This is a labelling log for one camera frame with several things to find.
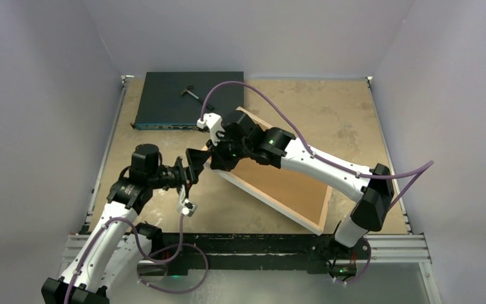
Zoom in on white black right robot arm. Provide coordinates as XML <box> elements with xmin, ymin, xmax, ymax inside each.
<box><xmin>197</xmin><ymin>110</ymin><xmax>394</xmax><ymax>258</ymax></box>

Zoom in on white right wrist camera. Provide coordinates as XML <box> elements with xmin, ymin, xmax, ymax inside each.
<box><xmin>197</xmin><ymin>113</ymin><xmax>225</xmax><ymax>146</ymax></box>

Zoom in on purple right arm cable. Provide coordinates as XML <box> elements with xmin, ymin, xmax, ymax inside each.
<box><xmin>199</xmin><ymin>80</ymin><xmax>435</xmax><ymax>286</ymax></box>

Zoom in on white wooden picture frame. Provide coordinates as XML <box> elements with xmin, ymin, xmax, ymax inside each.
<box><xmin>201</xmin><ymin>106</ymin><xmax>334</xmax><ymax>236</ymax></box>

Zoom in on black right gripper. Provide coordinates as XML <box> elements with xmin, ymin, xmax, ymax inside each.
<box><xmin>207</xmin><ymin>130</ymin><xmax>252</xmax><ymax>173</ymax></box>

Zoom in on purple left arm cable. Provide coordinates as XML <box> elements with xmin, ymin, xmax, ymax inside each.
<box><xmin>63</xmin><ymin>197</ymin><xmax>210</xmax><ymax>304</ymax></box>

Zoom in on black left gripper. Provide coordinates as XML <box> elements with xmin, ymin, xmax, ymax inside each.
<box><xmin>148</xmin><ymin>149</ymin><xmax>211</xmax><ymax>199</ymax></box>

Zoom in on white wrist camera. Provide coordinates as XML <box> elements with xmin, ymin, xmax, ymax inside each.
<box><xmin>197</xmin><ymin>113</ymin><xmax>225</xmax><ymax>146</ymax></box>
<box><xmin>177</xmin><ymin>186</ymin><xmax>197</xmax><ymax>217</ymax></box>

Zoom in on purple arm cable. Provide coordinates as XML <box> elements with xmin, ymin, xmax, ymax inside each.
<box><xmin>199</xmin><ymin>80</ymin><xmax>435</xmax><ymax>286</ymax></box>
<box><xmin>63</xmin><ymin>197</ymin><xmax>210</xmax><ymax>304</ymax></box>

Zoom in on black hammer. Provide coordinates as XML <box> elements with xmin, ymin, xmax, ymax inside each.
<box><xmin>180</xmin><ymin>85</ymin><xmax>210</xmax><ymax>109</ymax></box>

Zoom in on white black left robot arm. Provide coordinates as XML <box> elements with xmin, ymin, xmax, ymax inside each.
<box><xmin>41</xmin><ymin>144</ymin><xmax>211</xmax><ymax>303</ymax></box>

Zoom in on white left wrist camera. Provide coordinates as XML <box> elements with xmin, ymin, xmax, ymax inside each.
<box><xmin>177</xmin><ymin>186</ymin><xmax>197</xmax><ymax>217</ymax></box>

